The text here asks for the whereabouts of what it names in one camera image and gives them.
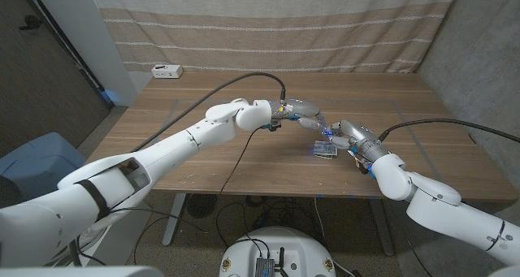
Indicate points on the grey table leg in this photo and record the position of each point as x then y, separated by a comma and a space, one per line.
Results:
382, 228

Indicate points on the white power strip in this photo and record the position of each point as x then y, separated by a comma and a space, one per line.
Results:
166, 71

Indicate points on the white table leg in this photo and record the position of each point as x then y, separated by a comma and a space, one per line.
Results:
174, 220

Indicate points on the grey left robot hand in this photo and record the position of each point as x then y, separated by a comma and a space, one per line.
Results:
302, 107

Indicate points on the round black floor fan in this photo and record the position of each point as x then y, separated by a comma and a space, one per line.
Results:
201, 206

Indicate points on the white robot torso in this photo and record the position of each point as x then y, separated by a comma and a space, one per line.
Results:
300, 248

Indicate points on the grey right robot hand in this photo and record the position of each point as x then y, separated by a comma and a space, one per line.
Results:
361, 137

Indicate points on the one dollar bill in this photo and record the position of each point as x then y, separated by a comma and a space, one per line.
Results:
325, 150

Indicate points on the grey electronics box on torso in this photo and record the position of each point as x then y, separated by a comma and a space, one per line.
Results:
264, 267

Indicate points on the beige striped backdrop cloth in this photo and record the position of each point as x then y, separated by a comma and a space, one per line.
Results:
264, 33

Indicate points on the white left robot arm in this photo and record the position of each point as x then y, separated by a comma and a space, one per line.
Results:
174, 147

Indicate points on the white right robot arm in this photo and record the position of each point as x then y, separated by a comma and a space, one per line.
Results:
434, 208

